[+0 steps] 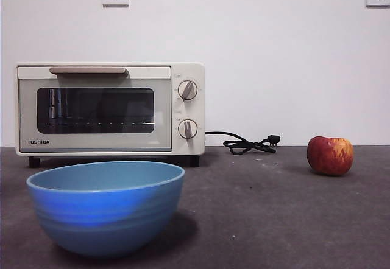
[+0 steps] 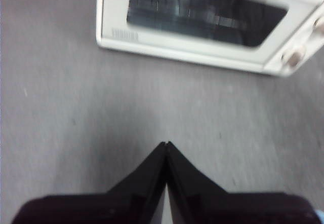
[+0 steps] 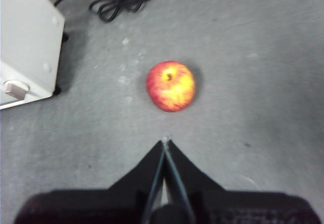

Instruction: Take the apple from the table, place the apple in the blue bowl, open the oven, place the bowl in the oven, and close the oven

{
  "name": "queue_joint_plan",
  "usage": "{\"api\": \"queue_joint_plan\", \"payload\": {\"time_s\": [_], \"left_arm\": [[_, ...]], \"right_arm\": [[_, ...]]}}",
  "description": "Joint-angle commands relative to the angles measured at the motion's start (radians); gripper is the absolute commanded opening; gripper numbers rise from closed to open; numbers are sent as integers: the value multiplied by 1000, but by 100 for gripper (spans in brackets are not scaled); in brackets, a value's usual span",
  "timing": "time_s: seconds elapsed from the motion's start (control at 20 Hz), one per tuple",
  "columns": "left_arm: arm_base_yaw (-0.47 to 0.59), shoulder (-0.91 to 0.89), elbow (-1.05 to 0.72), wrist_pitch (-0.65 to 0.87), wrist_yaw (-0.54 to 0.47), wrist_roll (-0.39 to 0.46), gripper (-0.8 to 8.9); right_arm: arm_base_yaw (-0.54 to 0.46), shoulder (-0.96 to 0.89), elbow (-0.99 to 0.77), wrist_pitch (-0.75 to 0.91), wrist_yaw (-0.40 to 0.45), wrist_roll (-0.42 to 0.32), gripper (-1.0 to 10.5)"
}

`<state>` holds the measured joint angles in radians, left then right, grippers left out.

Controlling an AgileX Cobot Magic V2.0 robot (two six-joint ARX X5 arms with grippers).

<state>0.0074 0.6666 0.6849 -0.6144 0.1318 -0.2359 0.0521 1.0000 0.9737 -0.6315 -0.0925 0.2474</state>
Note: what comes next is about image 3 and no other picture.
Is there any beige round oven knob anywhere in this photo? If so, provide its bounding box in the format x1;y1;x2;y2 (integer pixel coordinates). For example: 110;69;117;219
3;80;31;99

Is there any white toaster oven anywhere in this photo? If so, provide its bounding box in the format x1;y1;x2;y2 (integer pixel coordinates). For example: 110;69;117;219
0;0;69;110

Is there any red yellow apple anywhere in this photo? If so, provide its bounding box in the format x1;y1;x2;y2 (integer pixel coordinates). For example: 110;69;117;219
146;61;197;113

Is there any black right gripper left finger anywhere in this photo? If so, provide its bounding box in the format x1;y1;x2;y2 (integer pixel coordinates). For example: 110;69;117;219
14;139;166;224

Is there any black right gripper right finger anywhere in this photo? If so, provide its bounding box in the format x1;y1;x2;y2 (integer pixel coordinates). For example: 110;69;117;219
166;139;321;224

